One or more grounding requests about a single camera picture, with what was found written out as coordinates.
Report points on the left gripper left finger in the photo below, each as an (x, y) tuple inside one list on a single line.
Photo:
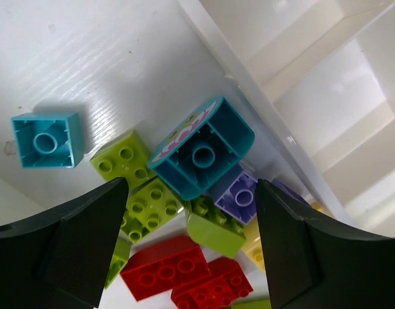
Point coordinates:
[(60, 257)]

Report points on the green sloped lego brick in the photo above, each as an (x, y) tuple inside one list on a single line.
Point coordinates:
[(213, 228)]

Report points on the teal rounded printed lego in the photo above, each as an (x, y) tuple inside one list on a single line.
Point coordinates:
[(203, 148)]

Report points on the green lego brick centre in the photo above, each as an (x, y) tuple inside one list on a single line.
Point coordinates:
[(148, 208)]

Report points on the green square lego brick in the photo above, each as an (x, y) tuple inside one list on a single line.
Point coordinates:
[(125, 156)]

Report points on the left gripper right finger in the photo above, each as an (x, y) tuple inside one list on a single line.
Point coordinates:
[(315, 261)]

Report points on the red sloped lego middle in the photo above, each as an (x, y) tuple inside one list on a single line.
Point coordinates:
[(226, 283)]

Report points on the yellow square lego brick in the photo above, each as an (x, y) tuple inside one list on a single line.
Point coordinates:
[(257, 248)]

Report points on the right white divided container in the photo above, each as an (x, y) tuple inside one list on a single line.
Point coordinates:
[(321, 75)]

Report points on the purple square lego brick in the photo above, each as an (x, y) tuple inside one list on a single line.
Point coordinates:
[(234, 193)]

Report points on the red sloped lego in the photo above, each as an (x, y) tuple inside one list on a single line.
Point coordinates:
[(226, 283), (163, 266)]

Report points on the green long lego brick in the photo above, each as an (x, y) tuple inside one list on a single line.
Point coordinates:
[(253, 304)]

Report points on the small teal lego brick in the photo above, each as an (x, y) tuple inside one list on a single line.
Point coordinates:
[(49, 140)]

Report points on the red sloped lego upper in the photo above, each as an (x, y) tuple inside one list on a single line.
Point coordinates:
[(163, 266)]

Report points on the small green lego brick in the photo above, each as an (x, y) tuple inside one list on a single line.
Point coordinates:
[(119, 260)]

